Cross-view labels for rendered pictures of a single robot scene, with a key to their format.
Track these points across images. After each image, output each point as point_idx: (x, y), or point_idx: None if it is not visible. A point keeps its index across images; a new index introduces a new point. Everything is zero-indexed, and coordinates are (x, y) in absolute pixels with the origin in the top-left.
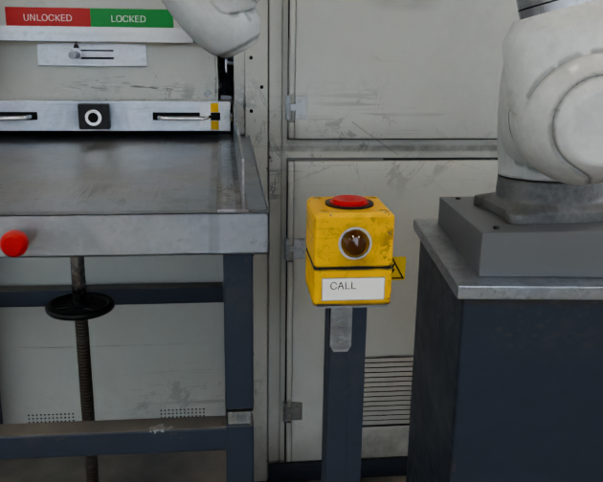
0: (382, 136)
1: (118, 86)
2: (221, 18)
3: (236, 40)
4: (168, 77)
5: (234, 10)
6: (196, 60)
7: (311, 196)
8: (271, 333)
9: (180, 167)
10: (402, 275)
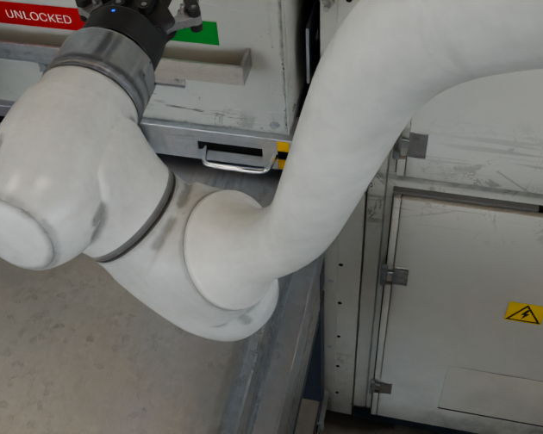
0: (542, 192)
1: (149, 103)
2: (197, 328)
3: (228, 340)
4: (218, 102)
5: (218, 325)
6: (256, 87)
7: (422, 235)
8: (361, 326)
9: (186, 359)
10: (538, 321)
